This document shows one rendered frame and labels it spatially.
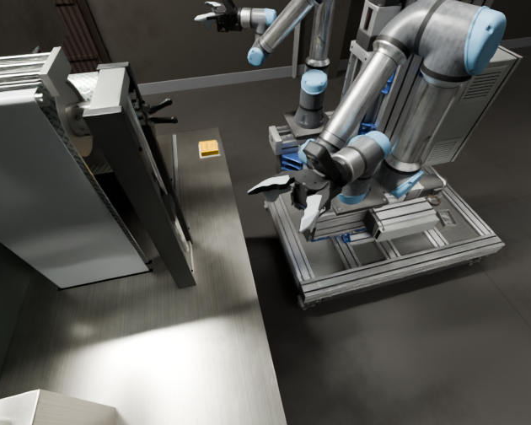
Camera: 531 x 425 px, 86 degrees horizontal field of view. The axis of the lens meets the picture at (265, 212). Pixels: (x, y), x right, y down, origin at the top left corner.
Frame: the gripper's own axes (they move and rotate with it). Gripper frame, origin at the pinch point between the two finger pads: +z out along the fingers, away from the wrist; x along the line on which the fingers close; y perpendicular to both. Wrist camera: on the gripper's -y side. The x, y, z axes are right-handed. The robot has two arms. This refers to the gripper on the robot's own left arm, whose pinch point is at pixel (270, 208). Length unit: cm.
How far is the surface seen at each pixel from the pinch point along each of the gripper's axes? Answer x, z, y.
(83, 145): 32.5, 20.7, -10.2
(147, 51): 300, -88, 40
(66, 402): 1.3, 44.5, 13.8
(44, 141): 25.3, 25.7, -16.3
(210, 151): 62, -19, 23
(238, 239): 22.5, -3.0, 30.9
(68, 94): 36.5, 18.1, -18.5
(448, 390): -52, -59, 132
